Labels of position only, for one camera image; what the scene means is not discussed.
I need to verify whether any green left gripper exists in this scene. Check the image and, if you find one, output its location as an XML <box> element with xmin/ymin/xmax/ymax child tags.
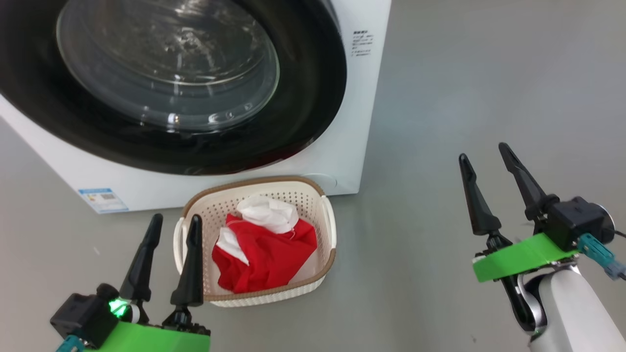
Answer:
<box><xmin>82</xmin><ymin>213</ymin><xmax>212</xmax><ymax>352</ymax></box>

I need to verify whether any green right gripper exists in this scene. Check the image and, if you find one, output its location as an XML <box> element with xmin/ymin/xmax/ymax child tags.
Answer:
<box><xmin>458</xmin><ymin>142</ymin><xmax>581</xmax><ymax>334</ymax></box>

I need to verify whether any red and white garment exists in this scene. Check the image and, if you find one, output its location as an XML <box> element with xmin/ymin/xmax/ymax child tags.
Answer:
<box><xmin>211</xmin><ymin>195</ymin><xmax>318</xmax><ymax>294</ymax></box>

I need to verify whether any grey washing machine door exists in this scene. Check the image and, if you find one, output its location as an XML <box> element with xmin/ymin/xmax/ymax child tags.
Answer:
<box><xmin>0</xmin><ymin>0</ymin><xmax>348</xmax><ymax>176</ymax></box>

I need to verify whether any cream basket with brown rim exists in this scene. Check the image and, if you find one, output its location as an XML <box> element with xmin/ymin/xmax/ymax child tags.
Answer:
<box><xmin>173</xmin><ymin>176</ymin><xmax>337</xmax><ymax>308</ymax></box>

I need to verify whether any white front-load washing machine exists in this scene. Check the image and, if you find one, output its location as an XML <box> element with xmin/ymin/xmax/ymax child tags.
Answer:
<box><xmin>0</xmin><ymin>0</ymin><xmax>392</xmax><ymax>215</ymax></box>

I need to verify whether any blue energy label sticker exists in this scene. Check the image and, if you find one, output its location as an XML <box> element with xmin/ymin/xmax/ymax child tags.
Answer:
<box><xmin>78</xmin><ymin>187</ymin><xmax>130</xmax><ymax>215</ymax></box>

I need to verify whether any right black cable teal plug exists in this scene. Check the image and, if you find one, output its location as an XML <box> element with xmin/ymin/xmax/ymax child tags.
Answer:
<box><xmin>578</xmin><ymin>230</ymin><xmax>626</xmax><ymax>281</ymax></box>

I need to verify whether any black cable teal plug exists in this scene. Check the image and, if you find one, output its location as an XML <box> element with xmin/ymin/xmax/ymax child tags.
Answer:
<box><xmin>55</xmin><ymin>334</ymin><xmax>87</xmax><ymax>352</ymax></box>
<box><xmin>578</xmin><ymin>230</ymin><xmax>626</xmax><ymax>281</ymax></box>

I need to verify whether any left black cable teal plug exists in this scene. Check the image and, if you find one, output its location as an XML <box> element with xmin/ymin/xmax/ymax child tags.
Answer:
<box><xmin>55</xmin><ymin>334</ymin><xmax>87</xmax><ymax>352</ymax></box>

